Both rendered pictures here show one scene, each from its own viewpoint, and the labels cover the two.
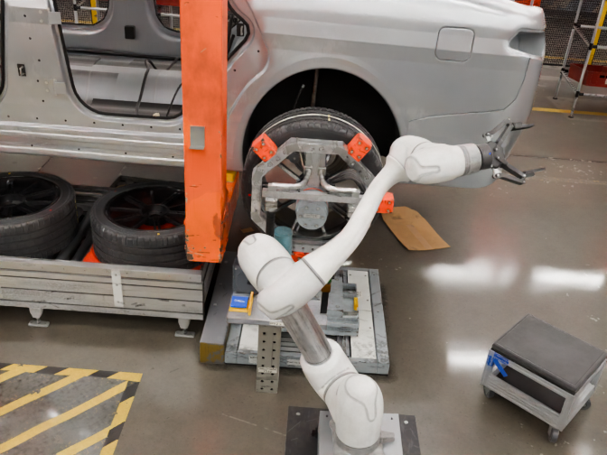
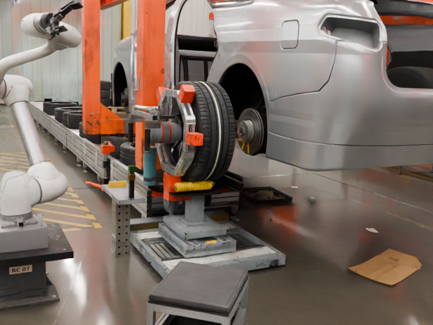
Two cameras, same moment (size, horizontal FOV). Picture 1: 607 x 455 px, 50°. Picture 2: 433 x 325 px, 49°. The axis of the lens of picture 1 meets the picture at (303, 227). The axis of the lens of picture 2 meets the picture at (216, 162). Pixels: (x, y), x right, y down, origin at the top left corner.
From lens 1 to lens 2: 3.38 m
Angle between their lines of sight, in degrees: 61
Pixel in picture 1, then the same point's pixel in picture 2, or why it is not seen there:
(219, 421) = (78, 249)
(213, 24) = (142, 17)
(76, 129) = not seen: hidden behind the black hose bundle
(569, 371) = (172, 290)
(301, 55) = (229, 55)
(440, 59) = (283, 48)
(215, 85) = (142, 51)
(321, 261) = not seen: outside the picture
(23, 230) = (132, 153)
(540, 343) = (202, 276)
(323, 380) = not seen: hidden behind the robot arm
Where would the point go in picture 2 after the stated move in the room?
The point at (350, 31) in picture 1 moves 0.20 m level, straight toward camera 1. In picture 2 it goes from (246, 34) to (218, 31)
